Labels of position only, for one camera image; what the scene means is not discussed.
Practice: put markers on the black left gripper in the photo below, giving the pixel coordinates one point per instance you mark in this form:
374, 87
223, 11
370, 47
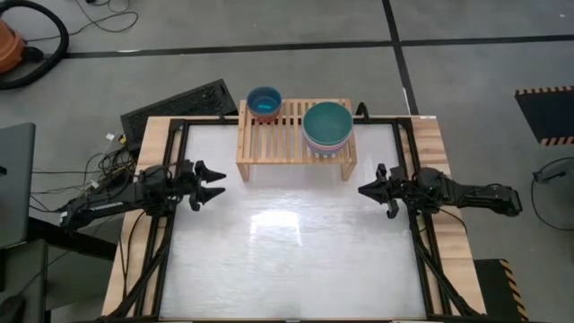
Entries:
186, 184

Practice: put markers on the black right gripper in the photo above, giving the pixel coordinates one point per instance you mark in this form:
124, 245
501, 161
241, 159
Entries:
397, 188

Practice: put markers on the pink opaque bowl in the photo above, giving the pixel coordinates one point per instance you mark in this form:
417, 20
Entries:
334, 149

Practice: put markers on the white opaque bowl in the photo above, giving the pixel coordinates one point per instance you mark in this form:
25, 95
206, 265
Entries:
314, 144

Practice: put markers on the teal opaque bowl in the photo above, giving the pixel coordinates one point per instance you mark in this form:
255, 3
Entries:
327, 121

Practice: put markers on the pink translucent plastic bowl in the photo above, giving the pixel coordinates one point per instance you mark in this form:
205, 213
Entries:
266, 119

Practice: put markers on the blue translucent plastic bowl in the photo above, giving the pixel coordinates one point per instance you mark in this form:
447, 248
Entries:
264, 103

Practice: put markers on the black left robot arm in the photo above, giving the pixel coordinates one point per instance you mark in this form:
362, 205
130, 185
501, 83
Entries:
121, 202

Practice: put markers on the wooden slatted shelf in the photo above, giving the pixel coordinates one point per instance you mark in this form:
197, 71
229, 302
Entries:
287, 143

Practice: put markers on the black clamp on table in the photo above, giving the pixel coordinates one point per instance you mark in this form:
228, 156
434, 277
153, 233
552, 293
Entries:
362, 111

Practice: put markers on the black yellow striped mat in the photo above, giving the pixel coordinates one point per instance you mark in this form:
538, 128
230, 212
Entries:
500, 287
547, 114

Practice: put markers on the grey side cabinet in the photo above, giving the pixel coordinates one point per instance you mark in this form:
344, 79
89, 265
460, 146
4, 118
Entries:
15, 184

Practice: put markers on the orange vacuum cleaner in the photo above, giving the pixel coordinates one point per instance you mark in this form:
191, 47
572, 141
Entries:
10, 47

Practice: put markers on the black metal table frame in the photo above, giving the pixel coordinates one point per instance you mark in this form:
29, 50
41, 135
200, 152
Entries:
172, 233

